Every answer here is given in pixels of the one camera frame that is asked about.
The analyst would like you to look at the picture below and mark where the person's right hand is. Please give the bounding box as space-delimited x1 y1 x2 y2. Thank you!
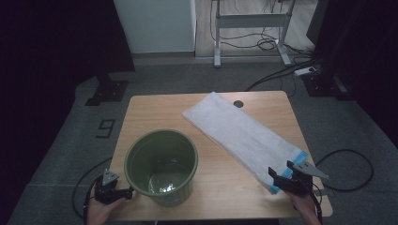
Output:
285 190 323 225

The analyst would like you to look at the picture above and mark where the long black floor cable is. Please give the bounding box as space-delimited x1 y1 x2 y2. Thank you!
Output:
245 59 317 92

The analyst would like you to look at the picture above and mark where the black stand base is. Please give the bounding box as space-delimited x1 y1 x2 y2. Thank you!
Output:
301 73 355 101
84 73 130 107

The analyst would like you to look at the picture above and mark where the black floor cable bundle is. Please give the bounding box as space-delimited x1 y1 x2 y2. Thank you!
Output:
210 0 314 55

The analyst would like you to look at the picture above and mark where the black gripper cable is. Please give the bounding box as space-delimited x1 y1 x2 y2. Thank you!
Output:
71 157 113 223
308 149 375 224

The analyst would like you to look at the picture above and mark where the white metal desk frame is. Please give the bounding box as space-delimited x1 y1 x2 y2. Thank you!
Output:
210 0 297 68

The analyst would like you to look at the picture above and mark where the white power strip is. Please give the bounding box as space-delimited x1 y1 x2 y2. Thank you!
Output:
294 66 317 77

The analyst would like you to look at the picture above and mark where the white plastic bag blue rim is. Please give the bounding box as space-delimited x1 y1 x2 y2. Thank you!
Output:
182 91 309 195

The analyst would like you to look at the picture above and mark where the person's left hand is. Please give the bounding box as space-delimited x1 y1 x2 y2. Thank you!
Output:
85 187 126 225

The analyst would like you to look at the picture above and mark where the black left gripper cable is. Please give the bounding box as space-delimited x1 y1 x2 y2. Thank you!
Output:
71 157 113 223

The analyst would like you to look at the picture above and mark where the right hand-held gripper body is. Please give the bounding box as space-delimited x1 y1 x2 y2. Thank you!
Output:
276 161 329 197

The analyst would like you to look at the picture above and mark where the grey floor tape piece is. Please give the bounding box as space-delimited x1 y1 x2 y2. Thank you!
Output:
315 187 336 198

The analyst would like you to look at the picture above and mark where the black curtain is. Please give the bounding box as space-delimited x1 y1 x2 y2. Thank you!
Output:
308 0 398 148
0 0 135 217

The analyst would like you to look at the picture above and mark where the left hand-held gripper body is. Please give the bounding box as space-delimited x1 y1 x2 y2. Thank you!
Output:
93 168 126 205

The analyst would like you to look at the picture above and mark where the white cabinet panel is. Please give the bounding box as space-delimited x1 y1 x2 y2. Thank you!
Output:
113 0 197 54

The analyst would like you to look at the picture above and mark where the green plastic bucket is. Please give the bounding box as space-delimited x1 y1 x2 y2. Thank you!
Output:
124 128 199 208

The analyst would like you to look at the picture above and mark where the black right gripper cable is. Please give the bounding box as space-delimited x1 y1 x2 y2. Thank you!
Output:
308 149 375 224

